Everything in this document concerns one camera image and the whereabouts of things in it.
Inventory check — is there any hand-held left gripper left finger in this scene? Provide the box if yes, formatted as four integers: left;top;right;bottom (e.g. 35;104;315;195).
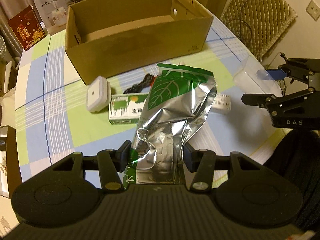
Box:
52;140;132;193

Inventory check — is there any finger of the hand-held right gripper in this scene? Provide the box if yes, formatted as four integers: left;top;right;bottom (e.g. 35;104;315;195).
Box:
241;87;315;109
257;59;320;83

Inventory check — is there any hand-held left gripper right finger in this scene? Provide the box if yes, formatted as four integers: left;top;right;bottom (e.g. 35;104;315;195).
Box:
182;142;263;193

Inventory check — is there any clear plastic container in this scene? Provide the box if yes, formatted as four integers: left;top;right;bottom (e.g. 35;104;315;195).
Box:
232;55;284;97

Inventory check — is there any small white paper box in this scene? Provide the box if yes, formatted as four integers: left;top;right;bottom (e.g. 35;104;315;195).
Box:
211;93;232;114

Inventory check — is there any green and silver foil bag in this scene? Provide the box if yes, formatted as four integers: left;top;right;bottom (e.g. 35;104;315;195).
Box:
124;62;217;188

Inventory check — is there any green and white carton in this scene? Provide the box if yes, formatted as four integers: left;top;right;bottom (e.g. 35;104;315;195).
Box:
108;93;150;125

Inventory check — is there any brown cardboard box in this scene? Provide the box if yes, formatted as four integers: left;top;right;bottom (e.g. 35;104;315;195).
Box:
64;0;214;85

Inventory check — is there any person's dark clothing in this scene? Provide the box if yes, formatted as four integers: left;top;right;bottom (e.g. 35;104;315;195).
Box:
262;129;320;233

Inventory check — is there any quilted beige chair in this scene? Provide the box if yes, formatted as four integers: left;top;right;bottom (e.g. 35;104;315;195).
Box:
220;0;298;62

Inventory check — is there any white square lidded container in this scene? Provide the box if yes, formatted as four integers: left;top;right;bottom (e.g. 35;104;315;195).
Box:
86;76;112;113

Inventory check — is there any red gift box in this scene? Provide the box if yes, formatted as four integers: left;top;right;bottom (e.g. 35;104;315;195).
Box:
7;5;47;52

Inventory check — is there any white humidifier box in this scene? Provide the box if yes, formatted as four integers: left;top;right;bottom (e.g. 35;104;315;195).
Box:
34;0;75;36

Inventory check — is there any thin black power cable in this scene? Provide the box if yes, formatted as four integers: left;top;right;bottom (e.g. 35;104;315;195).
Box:
234;0;263;63

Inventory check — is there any black cable bundle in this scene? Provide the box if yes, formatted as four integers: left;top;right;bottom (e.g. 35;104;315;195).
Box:
123;73;157;94

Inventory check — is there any white wall socket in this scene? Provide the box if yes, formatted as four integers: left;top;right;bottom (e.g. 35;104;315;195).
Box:
305;0;320;22

